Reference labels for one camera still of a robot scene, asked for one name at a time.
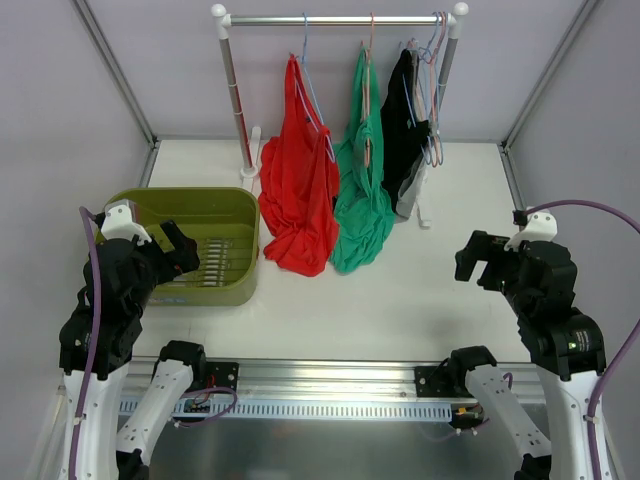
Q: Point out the black tank top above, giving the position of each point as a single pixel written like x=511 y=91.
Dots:
x=404 y=136

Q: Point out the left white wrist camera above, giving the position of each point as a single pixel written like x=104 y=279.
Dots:
x=119 y=220

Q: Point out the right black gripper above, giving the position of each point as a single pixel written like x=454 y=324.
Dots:
x=489 y=267

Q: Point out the grey tank top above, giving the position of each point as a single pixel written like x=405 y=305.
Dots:
x=411 y=186

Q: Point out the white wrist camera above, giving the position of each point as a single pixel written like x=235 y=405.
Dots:
x=119 y=220
x=536 y=226

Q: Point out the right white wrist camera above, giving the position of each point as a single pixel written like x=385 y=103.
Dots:
x=536 y=226

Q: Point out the white and silver clothes rack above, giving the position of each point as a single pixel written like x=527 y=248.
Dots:
x=438 y=55

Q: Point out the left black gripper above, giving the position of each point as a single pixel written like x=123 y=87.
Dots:
x=163 y=248

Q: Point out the white slotted cable duct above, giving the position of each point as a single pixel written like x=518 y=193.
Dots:
x=439 y=412

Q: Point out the green tank top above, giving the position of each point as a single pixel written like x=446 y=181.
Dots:
x=363 y=207

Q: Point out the red tank top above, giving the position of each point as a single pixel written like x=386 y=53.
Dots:
x=299 y=181

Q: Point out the light blue hanger rack end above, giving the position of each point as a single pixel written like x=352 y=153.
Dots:
x=434 y=75

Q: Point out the olive green plastic basket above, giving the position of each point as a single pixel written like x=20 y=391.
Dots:
x=224 y=222

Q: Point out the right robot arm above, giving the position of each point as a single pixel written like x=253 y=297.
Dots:
x=565 y=345

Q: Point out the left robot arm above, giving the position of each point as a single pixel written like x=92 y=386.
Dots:
x=96 y=347

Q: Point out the pink wire hanger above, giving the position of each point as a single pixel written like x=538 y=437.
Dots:
x=365 y=87

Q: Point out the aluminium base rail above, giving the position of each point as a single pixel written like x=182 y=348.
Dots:
x=332 y=380

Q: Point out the light blue wire hanger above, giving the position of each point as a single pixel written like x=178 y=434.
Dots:
x=308 y=79

